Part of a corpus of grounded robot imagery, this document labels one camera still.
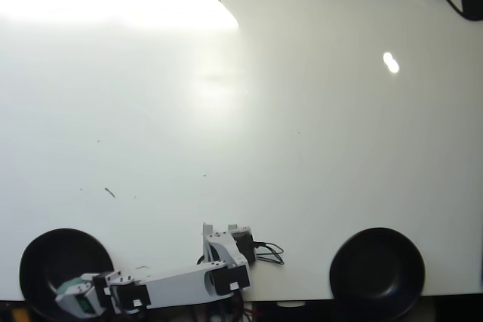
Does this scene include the white gripper green label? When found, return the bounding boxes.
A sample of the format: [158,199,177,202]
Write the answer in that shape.
[55,272,105,318]

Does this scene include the yellow object under table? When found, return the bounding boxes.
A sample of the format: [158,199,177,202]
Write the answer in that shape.
[9,307,31,322]

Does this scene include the red wires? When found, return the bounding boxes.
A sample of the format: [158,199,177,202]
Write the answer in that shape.
[241,301,266,320]

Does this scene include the black servo cable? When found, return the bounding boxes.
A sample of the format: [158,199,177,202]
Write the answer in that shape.
[251,240,285,266]

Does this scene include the black round bowl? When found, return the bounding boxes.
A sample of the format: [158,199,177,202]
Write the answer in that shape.
[328,227,426,321]
[18,228,116,322]

